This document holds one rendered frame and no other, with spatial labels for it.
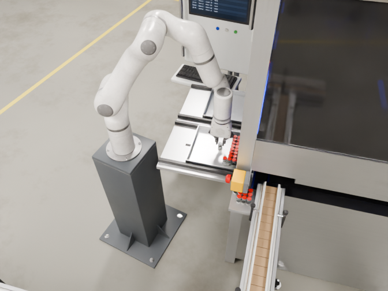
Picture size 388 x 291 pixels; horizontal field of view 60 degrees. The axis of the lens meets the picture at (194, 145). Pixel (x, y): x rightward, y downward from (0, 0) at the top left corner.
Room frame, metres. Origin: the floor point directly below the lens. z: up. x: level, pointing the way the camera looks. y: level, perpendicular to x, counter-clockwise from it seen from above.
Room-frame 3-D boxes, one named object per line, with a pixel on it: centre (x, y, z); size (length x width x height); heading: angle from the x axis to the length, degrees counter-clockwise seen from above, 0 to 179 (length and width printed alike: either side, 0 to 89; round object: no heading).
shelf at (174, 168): (1.33, -0.14, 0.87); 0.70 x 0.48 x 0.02; 164
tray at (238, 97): (1.47, -0.25, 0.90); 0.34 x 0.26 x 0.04; 74
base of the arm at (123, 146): (1.21, 0.38, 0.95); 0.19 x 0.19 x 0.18
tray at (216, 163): (1.15, -0.16, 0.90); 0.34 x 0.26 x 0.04; 74
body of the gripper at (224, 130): (1.16, -0.14, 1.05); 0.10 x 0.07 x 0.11; 74
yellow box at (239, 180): (0.87, -0.20, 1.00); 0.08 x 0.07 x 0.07; 74
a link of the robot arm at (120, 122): (1.24, 0.37, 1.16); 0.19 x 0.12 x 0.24; 175
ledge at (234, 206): (0.85, -0.23, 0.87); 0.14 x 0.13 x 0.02; 74
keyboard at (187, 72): (1.89, -0.10, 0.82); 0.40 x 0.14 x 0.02; 66
